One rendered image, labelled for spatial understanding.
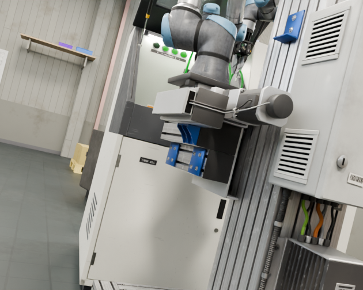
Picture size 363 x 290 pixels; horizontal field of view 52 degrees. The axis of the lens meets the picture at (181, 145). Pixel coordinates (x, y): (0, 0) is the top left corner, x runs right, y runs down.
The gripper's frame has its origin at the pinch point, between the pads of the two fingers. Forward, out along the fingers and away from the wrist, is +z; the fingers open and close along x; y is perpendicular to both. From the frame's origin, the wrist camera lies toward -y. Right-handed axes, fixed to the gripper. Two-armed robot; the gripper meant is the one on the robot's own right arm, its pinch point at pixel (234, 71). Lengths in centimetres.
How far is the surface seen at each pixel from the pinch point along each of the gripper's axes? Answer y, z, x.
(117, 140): -3, 47, -46
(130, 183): -3, 65, -36
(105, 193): -3, 72, -46
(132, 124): -3, 38, -42
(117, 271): -3, 107, -31
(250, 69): -35.0, -12.9, 23.0
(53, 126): -715, 63, -114
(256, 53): -37, -24, 25
